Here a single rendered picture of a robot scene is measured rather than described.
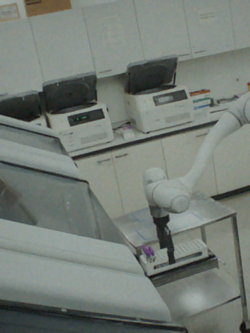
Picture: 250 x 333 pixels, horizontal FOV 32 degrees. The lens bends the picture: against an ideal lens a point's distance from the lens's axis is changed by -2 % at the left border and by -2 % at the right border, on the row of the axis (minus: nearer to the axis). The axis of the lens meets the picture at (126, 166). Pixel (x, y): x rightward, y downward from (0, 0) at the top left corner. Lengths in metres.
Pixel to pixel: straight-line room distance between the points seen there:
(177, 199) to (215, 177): 2.97
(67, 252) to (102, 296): 0.14
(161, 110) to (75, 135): 0.87
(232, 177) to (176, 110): 0.97
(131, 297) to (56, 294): 0.12
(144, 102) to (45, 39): 1.12
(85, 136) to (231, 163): 1.57
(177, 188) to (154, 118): 2.60
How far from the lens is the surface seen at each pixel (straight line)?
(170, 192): 1.70
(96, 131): 4.15
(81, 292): 0.64
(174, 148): 4.39
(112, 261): 0.78
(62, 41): 4.34
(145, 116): 4.25
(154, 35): 4.55
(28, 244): 0.75
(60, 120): 4.14
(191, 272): 2.04
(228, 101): 4.96
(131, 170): 4.29
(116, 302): 0.66
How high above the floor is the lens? 1.83
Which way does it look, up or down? 16 degrees down
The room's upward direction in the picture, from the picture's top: 11 degrees counter-clockwise
